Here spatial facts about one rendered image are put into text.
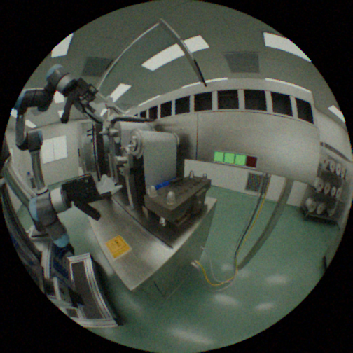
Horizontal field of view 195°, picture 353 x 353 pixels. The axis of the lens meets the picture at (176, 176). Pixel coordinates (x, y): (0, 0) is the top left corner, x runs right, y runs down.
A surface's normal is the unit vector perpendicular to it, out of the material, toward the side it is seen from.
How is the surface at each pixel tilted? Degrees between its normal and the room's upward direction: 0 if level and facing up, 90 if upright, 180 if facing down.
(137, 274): 0
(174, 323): 0
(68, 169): 90
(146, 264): 0
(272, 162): 90
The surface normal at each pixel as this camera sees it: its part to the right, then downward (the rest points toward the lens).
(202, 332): 0.01, -0.95
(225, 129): -0.61, 0.24
